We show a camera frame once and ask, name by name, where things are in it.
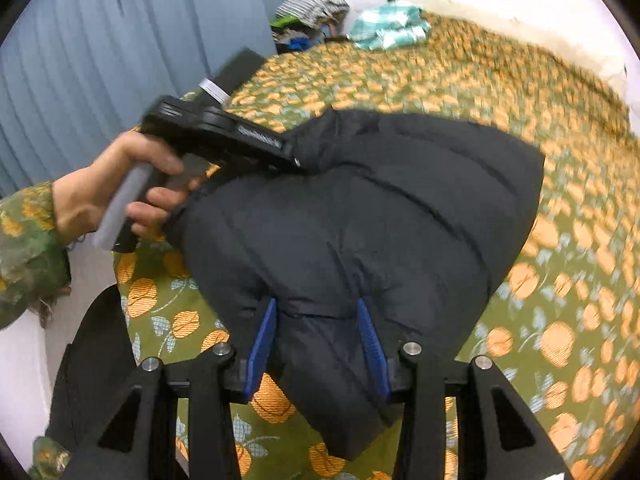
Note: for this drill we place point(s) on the person's left hand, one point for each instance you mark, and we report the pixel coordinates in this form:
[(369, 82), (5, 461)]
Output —
[(85, 195)]

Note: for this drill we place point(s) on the pile of mixed clothes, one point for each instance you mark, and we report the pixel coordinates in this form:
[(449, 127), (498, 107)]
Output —
[(300, 37)]

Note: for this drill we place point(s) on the person's floral top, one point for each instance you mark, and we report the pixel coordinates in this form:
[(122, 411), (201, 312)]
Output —
[(47, 460)]

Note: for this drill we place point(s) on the green plaid cloth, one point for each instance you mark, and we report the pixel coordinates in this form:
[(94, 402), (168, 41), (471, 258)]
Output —
[(390, 25)]

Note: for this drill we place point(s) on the cream padded headboard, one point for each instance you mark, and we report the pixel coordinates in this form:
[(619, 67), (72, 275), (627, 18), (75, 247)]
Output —
[(550, 35)]

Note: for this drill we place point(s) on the person's left forearm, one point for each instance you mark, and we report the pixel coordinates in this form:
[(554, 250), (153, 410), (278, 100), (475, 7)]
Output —
[(30, 240)]

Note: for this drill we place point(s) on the green orange floral quilt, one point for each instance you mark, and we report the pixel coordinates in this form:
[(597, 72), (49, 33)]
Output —
[(575, 260)]

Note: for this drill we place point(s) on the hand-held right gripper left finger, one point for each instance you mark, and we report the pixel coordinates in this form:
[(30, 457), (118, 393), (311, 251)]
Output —
[(260, 350)]

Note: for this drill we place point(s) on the blue curtain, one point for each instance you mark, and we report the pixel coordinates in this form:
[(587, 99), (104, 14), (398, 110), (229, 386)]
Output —
[(125, 60)]

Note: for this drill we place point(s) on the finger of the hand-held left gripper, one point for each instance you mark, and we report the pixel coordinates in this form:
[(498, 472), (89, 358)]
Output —
[(294, 157)]

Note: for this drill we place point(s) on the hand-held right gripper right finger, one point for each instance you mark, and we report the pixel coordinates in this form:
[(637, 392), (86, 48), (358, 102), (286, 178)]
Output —
[(372, 345)]

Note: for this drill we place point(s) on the black puffer jacket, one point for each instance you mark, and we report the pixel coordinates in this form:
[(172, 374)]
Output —
[(375, 210)]

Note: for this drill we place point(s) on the grey striped cloth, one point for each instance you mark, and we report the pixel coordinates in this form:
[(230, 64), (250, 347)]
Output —
[(310, 7)]

